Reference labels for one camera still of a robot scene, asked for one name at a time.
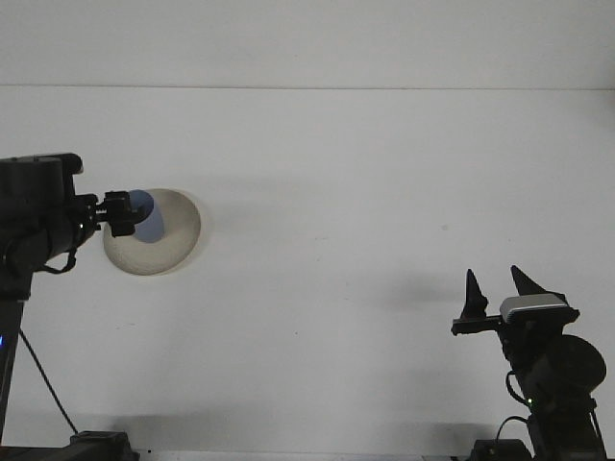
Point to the pale blue cup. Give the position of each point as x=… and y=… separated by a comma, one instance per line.
x=154, y=225

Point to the pale round plate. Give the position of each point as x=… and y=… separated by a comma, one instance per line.
x=158, y=259

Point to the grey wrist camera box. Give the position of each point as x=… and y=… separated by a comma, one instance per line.
x=538, y=307
x=72, y=163

